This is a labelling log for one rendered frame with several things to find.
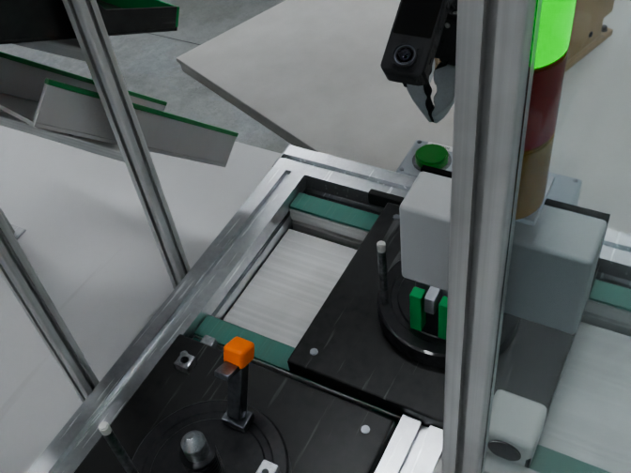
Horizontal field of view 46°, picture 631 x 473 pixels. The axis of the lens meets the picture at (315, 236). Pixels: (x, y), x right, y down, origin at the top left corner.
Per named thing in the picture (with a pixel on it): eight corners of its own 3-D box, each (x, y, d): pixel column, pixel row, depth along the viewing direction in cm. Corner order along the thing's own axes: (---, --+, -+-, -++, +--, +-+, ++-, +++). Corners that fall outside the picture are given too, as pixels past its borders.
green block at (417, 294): (414, 318, 71) (413, 285, 67) (426, 322, 71) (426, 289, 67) (409, 328, 70) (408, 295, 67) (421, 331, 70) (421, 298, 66)
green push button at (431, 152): (423, 152, 93) (423, 140, 92) (453, 160, 92) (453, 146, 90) (410, 172, 91) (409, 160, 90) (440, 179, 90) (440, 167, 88)
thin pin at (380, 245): (382, 297, 73) (378, 238, 67) (390, 299, 73) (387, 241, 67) (379, 303, 73) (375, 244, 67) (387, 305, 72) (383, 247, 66)
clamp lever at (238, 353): (234, 404, 66) (236, 334, 62) (253, 412, 65) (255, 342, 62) (209, 427, 63) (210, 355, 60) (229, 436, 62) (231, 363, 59)
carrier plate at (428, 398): (388, 213, 87) (387, 200, 85) (597, 273, 77) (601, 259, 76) (288, 372, 73) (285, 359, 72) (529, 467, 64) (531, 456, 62)
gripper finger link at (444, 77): (472, 103, 89) (476, 36, 82) (454, 133, 85) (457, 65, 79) (448, 99, 90) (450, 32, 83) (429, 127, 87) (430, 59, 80)
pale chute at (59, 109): (153, 133, 96) (164, 100, 96) (226, 167, 90) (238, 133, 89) (-47, 84, 72) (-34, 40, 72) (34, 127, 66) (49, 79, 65)
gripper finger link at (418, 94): (448, 99, 90) (450, 32, 83) (429, 127, 87) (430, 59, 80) (423, 94, 91) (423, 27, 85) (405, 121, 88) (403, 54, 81)
